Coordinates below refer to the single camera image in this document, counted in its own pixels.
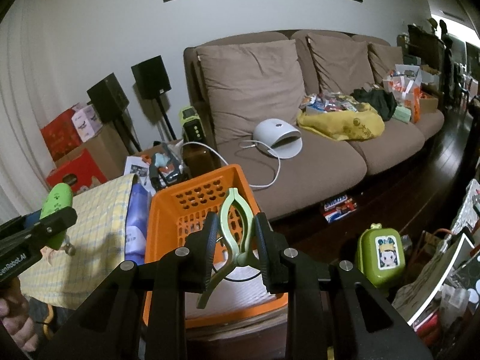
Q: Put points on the light green clothes clip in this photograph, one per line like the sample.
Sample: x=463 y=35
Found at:
x=236 y=230

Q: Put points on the white curtain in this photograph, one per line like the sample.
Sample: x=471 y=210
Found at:
x=27 y=101

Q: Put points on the right black speaker on stand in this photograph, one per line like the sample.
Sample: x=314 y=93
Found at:
x=152 y=83

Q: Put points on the far beige cushion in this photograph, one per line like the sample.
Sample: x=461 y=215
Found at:
x=383 y=60

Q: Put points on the red collection gift box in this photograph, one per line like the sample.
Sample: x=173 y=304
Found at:
x=80 y=173

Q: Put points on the left black speaker on stand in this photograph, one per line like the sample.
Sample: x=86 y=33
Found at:
x=110 y=102

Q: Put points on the red blue box under sofa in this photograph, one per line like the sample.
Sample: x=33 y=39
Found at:
x=339 y=207

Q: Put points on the green frog container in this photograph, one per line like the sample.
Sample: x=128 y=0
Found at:
x=380 y=255

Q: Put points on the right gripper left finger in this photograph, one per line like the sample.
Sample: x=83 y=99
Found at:
x=140 y=303

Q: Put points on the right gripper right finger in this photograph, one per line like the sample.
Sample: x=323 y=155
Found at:
x=332 y=309

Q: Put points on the brown sofa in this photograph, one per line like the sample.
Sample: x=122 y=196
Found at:
x=324 y=168

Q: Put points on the white nail lamp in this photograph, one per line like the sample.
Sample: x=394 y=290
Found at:
x=277 y=138

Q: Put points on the purple plastic package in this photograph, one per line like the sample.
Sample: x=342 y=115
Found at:
x=136 y=224

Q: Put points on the yellow checked tablecloth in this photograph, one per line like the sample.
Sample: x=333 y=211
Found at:
x=99 y=241

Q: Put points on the yellow cloth on sofa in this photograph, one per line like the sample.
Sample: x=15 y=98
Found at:
x=344 y=125

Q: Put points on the middle beige cushion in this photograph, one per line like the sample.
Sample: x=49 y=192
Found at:
x=341 y=65

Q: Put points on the brown cardboard box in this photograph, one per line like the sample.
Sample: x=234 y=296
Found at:
x=106 y=149

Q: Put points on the person's left hand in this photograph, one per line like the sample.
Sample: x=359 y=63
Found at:
x=16 y=319

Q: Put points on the small pink white box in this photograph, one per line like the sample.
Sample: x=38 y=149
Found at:
x=86 y=122

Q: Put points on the orange plastic basket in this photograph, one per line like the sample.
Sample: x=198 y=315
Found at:
x=180 y=210

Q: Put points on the red gift box upper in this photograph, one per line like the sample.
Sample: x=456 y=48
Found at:
x=60 y=135

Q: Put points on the green black power station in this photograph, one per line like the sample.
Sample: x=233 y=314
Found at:
x=192 y=125

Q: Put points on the green paw print case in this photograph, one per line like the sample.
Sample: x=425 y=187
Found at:
x=59 y=197

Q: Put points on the large beige cushion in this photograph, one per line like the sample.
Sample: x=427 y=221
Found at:
x=249 y=83

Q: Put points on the white foam mesh sheet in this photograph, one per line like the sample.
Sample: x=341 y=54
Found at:
x=240 y=291

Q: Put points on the black speaker on stand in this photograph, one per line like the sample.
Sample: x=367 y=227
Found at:
x=110 y=102
x=152 y=83

